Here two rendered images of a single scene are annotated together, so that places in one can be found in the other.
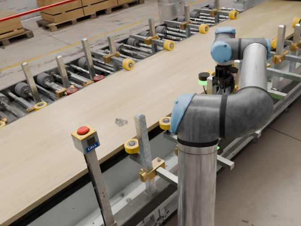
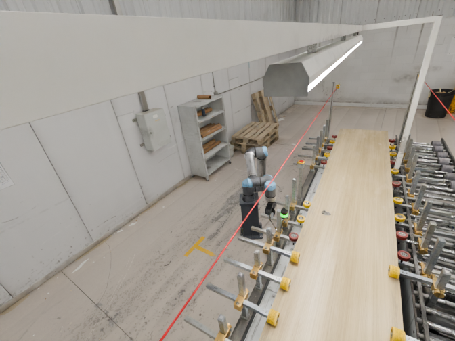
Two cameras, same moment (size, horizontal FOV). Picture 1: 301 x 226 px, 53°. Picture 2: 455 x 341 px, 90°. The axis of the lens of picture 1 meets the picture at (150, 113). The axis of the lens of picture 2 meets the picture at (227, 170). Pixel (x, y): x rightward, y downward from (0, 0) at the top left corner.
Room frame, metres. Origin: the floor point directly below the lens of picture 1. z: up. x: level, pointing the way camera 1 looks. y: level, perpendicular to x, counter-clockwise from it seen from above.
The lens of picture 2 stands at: (2.79, -1.18, 2.44)
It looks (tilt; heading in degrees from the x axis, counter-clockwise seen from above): 29 degrees down; 163
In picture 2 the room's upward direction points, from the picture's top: 7 degrees counter-clockwise
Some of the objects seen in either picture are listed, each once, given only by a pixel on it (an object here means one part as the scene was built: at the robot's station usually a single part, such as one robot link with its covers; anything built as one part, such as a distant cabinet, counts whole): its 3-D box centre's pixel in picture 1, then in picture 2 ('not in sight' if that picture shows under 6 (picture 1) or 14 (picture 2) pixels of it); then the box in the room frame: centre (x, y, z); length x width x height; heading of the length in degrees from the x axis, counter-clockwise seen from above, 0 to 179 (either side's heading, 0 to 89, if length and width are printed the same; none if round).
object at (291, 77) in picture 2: not in sight; (342, 47); (1.48, 0.08, 2.34); 2.40 x 0.12 x 0.08; 130
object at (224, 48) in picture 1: (224, 48); (267, 181); (1.23, -0.35, 1.33); 0.12 x 0.12 x 0.09; 68
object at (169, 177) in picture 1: (162, 173); (288, 205); (1.06, -0.02, 0.82); 0.43 x 0.03 x 0.04; 40
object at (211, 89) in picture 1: (212, 115); (279, 229); (1.40, -0.33, 0.88); 0.03 x 0.03 x 0.48; 40
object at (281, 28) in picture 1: (278, 59); (243, 297); (1.88, -0.91, 0.93); 0.03 x 0.03 x 0.48; 40
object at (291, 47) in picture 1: (296, 45); (223, 335); (2.06, -1.12, 0.95); 0.13 x 0.06 x 0.05; 130
